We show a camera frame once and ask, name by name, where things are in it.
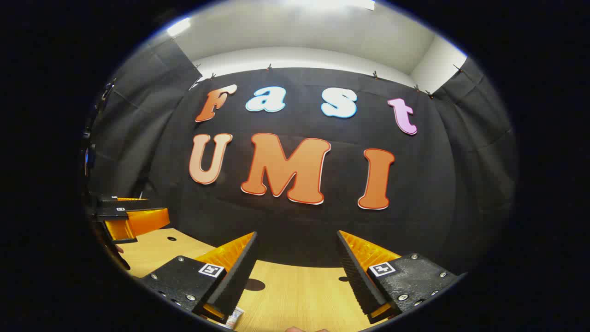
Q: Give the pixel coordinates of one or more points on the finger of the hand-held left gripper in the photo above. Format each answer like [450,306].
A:
[138,222]
[120,203]

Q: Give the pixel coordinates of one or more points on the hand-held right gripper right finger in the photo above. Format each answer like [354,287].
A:
[357,281]

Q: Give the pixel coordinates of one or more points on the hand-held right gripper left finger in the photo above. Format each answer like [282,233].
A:
[235,276]

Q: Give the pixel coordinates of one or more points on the dark brown round coaster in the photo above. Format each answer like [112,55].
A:
[256,285]

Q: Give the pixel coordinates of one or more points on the white toothpaste tube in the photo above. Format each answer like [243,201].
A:
[235,317]

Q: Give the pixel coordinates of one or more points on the wooden desktop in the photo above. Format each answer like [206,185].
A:
[299,299]

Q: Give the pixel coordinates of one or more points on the black backdrop cloth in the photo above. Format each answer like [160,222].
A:
[295,226]

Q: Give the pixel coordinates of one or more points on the ceiling light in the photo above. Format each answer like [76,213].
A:
[336,3]
[177,26]

